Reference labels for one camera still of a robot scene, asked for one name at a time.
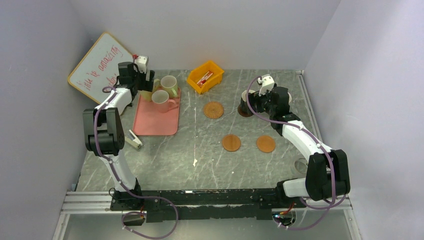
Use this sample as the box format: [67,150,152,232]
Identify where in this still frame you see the pink mug white inside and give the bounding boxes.
[287,92,293,104]

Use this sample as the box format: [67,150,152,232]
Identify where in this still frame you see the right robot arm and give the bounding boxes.
[242,86,351,208]

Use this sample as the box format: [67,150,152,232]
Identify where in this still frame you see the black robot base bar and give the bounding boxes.
[110,187,304,223]

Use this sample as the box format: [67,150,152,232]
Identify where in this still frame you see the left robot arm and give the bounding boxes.
[82,61,154,210]

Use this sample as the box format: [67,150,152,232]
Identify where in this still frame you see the dark brown wooden coaster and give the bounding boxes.
[237,107,253,118]

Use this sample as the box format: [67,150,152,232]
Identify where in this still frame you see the orange patterned coaster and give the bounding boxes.
[256,135,276,153]

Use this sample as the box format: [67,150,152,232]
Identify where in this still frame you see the light wooden round coaster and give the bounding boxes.
[221,134,241,152]

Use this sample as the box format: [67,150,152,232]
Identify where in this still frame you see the woven rattan coaster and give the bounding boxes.
[203,101,224,119]

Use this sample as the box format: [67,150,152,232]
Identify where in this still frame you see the pink plastic tray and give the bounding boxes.
[132,97,181,136]

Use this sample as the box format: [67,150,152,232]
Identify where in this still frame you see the yellow plastic bin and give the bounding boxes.
[186,60,225,95]

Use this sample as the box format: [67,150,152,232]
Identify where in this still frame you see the red white marker pens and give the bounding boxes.
[196,71,214,87]

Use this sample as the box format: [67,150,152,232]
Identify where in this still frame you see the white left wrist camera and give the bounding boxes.
[133,54,149,74]

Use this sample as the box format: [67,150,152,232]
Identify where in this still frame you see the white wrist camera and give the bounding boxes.
[133,54,149,74]
[256,74,275,96]

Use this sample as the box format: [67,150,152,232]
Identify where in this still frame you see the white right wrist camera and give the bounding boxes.
[256,74,275,96]

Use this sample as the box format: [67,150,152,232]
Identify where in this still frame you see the whiteboard with yellow frame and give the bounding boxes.
[67,32,133,104]

